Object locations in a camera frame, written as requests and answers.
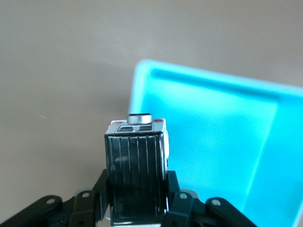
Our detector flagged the cyan plastic bin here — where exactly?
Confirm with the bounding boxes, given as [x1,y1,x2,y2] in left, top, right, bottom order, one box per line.
[127,58,303,227]

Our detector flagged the white jeep toy black roof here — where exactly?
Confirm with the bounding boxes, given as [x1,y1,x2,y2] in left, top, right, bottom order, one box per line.
[104,113,171,227]

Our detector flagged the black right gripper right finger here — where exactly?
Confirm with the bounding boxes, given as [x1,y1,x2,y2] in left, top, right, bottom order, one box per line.
[163,169,259,227]

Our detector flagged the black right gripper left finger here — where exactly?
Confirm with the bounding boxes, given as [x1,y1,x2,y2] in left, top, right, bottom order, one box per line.
[0,168,112,227]

